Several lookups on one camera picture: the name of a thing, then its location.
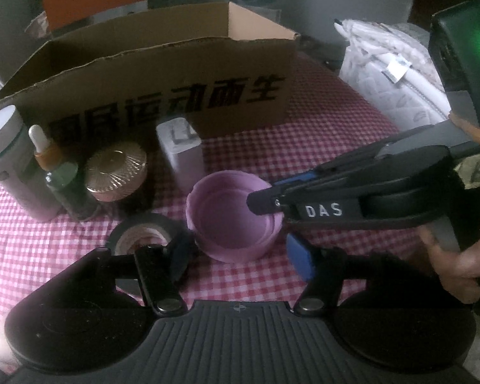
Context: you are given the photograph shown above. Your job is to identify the black electrical tape roll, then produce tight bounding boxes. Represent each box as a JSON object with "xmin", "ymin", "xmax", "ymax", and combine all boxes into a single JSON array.
[{"xmin": 106, "ymin": 212, "xmax": 184, "ymax": 256}]

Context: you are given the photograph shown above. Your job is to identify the pink plastic bowl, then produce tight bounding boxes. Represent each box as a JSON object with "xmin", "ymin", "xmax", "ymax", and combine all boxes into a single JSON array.
[{"xmin": 185, "ymin": 170, "xmax": 283, "ymax": 264}]

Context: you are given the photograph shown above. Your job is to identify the white power adapter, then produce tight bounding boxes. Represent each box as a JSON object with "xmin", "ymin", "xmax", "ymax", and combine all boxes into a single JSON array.
[{"xmin": 156, "ymin": 117, "xmax": 206, "ymax": 194}]

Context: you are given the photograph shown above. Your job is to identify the gold lid cosmetic jar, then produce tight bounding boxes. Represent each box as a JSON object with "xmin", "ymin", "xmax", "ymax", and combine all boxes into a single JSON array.
[{"xmin": 85, "ymin": 141, "xmax": 147, "ymax": 203}]

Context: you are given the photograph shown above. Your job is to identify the right hand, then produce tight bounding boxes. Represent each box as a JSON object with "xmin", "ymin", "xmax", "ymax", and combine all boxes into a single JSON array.
[{"xmin": 417, "ymin": 225, "xmax": 480, "ymax": 303}]

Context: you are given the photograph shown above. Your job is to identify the green dropper bottle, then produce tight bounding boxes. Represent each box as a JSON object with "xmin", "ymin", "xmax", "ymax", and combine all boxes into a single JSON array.
[{"xmin": 28, "ymin": 125, "xmax": 99, "ymax": 221}]

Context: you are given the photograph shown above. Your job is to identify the white quilted mattress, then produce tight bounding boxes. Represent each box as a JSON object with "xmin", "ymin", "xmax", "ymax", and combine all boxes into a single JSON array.
[{"xmin": 335, "ymin": 19, "xmax": 451, "ymax": 131}]

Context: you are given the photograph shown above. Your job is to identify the white cap supplement bottle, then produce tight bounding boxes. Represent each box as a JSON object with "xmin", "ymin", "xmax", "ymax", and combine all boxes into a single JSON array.
[{"xmin": 0, "ymin": 105, "xmax": 61, "ymax": 222}]

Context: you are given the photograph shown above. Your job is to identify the large brown cardboard box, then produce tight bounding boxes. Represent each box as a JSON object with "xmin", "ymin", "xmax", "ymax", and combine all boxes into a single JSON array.
[{"xmin": 0, "ymin": 3, "xmax": 298, "ymax": 154}]

